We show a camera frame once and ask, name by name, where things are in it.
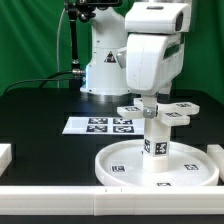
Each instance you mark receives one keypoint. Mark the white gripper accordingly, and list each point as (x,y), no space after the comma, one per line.
(151,62)

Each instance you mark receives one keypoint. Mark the white cross-shaped table base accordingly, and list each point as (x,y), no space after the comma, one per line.
(174,114)

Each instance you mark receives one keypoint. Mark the white round table top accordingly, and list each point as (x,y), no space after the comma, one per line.
(125,164)

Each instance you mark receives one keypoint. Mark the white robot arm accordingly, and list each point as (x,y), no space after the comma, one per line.
(110,32)

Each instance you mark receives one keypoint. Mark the white marker sheet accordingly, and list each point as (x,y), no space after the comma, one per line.
(103,126)

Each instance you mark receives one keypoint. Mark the white left barrier block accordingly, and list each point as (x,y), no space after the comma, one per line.
(5,157)

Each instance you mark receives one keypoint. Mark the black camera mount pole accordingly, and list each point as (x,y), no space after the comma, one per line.
(82,10)

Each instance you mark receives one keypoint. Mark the white front barrier rail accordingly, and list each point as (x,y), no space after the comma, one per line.
(103,200)

